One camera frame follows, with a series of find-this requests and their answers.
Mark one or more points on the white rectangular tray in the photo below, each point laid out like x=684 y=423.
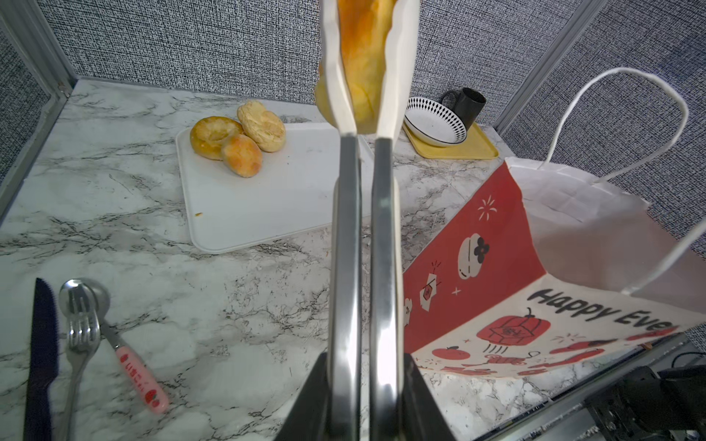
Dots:
x=292 y=193

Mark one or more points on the white and red paper bag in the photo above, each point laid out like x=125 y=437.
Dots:
x=545 y=266

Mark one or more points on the ridged yellow pastry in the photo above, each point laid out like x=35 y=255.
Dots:
x=354 y=35

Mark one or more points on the yellow cutting board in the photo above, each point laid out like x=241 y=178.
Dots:
x=477 y=146

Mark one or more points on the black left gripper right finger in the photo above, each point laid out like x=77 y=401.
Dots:
x=422 y=419

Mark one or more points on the small orange round bun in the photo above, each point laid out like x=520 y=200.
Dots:
x=242 y=156

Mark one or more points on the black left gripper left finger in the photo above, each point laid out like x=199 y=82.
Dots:
x=308 y=418

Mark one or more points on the black rimmed white bowl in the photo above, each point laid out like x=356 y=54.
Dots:
x=434 y=123

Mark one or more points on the pink handled spoon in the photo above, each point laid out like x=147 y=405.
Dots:
x=143 y=381

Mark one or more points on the aluminium front rail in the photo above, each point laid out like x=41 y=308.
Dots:
x=564 y=417

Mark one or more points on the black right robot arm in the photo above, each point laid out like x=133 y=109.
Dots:
x=650 y=405

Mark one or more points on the pale knotted bun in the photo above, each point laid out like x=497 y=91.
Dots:
x=264 y=127

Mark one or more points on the dark blue handled knife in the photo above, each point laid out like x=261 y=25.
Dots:
x=43 y=365

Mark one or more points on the metal tongs with white tips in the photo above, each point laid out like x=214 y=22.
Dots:
x=387 y=317

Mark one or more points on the black mug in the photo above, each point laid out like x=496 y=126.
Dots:
x=468 y=104

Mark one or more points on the silver fork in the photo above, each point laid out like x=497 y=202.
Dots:
x=83 y=337

